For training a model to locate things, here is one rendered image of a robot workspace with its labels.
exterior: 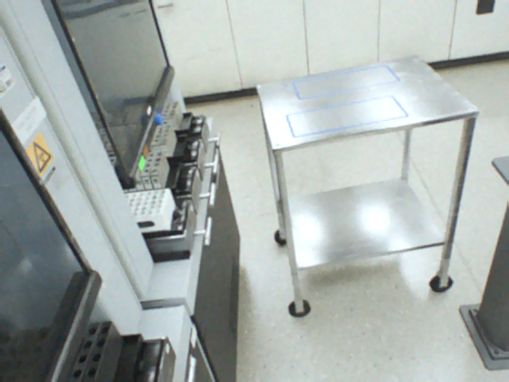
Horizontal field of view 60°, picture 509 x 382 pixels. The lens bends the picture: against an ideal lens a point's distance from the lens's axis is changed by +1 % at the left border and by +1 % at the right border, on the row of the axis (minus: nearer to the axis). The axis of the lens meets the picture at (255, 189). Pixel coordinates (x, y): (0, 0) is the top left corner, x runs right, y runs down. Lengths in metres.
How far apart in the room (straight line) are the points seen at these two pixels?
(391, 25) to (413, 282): 2.00
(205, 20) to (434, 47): 1.64
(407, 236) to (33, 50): 1.39
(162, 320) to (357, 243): 0.92
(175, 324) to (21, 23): 0.62
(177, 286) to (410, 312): 1.08
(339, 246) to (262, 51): 1.95
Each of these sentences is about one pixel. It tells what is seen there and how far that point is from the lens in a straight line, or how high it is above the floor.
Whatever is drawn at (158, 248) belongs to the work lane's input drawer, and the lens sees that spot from 1.09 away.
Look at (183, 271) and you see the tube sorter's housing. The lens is 1.07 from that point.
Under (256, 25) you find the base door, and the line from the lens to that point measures 3.24.
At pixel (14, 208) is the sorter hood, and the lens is 0.62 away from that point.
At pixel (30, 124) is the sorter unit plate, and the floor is 1.24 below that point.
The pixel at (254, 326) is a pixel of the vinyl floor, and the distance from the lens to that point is 1.83.
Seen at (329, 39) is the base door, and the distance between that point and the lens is 3.32.
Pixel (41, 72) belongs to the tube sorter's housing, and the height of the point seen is 1.27.
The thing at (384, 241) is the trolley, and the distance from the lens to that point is 1.71.
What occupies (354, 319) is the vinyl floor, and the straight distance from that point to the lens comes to 1.82.
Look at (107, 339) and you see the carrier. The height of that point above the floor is 0.88.
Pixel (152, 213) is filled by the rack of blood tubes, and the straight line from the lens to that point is 1.05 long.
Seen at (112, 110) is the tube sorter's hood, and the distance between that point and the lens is 0.94.
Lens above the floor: 1.49
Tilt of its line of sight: 37 degrees down
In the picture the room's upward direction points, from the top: 11 degrees counter-clockwise
